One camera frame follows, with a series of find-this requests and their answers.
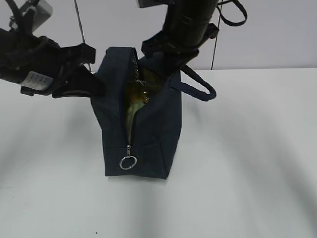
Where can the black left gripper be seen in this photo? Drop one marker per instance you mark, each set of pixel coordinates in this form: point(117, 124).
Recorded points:
point(40, 66)

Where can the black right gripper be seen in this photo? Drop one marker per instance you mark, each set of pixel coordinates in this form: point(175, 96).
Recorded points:
point(180, 34)

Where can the green lid glass food container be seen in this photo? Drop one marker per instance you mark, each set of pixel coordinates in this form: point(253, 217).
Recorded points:
point(131, 111)

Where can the dark blue fabric lunch bag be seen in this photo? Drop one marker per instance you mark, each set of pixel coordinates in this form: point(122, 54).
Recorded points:
point(156, 126)

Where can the yellow squash gourd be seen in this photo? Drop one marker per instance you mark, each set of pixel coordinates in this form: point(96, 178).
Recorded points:
point(143, 88)

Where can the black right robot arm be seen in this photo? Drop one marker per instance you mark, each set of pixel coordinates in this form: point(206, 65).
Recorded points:
point(190, 7)

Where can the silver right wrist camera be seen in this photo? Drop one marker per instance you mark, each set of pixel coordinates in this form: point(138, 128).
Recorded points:
point(150, 3)

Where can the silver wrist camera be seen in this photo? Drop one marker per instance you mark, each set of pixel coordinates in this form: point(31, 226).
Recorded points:
point(150, 3)
point(30, 16)

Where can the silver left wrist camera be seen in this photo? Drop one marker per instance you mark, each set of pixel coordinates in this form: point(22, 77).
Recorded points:
point(30, 16)

